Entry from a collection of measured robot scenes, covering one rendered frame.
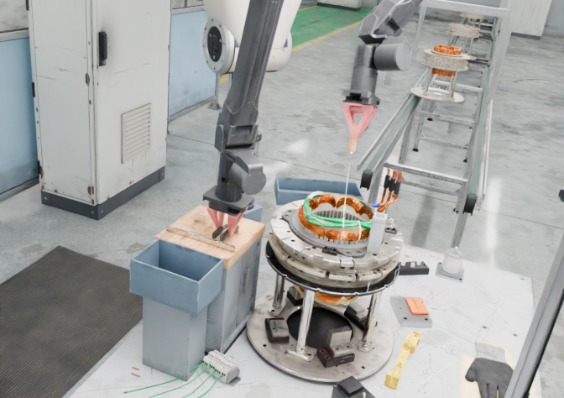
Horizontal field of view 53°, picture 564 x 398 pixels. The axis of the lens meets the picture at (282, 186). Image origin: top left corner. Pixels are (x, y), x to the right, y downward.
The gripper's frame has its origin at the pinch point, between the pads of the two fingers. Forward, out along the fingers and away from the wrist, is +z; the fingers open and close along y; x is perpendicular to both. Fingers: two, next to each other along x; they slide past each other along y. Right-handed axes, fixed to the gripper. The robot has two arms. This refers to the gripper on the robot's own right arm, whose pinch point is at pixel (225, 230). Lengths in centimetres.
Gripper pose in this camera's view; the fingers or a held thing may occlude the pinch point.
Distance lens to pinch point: 130.7
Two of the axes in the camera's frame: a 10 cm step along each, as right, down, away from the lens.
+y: 9.2, 2.8, -2.8
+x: 3.7, -3.7, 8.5
